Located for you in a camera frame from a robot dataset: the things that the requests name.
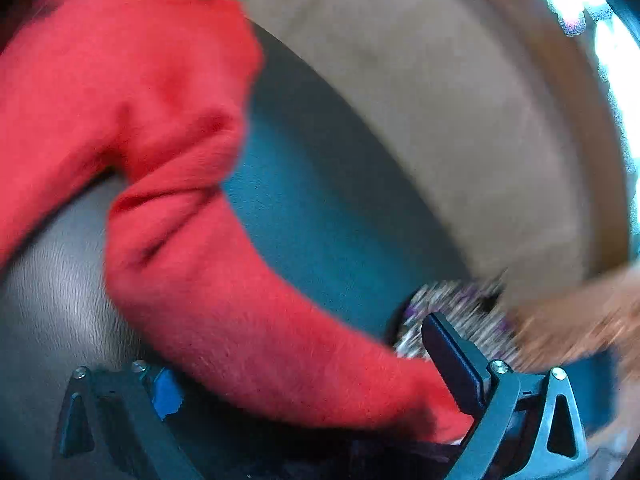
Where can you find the grey rug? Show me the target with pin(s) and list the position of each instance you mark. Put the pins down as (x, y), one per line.
(450, 110)

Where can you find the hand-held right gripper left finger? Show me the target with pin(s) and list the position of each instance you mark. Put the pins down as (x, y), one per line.
(166, 396)

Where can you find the red knit sweater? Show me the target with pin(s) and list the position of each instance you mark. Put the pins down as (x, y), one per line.
(150, 110)

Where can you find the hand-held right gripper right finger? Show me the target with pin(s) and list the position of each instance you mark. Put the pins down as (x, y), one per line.
(450, 360)

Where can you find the black leather sofa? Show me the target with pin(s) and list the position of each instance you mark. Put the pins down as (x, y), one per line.
(325, 200)

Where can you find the sparkly patterned cloth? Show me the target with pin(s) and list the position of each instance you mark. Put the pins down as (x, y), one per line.
(450, 305)

